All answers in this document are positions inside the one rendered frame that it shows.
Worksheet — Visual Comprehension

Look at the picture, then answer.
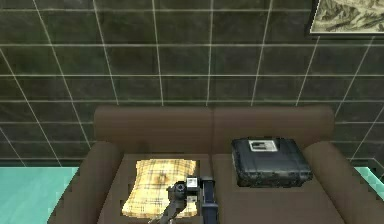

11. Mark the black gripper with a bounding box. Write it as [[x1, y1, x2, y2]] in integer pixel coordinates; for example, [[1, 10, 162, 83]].
[[147, 181, 193, 224]]

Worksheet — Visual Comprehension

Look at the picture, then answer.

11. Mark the yellow plaid pillow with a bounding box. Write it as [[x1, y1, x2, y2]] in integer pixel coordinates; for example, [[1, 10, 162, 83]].
[[121, 158, 201, 220]]

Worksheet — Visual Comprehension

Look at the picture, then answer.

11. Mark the brown sofa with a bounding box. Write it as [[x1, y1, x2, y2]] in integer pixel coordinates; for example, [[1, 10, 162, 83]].
[[46, 105, 384, 224]]

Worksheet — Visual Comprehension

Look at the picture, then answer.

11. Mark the black hard case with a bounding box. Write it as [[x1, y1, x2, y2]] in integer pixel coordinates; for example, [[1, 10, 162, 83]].
[[230, 136, 314, 189]]

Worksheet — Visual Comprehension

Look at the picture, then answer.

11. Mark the framed landscape picture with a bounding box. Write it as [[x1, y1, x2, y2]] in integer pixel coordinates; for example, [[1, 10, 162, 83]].
[[304, 0, 384, 38]]

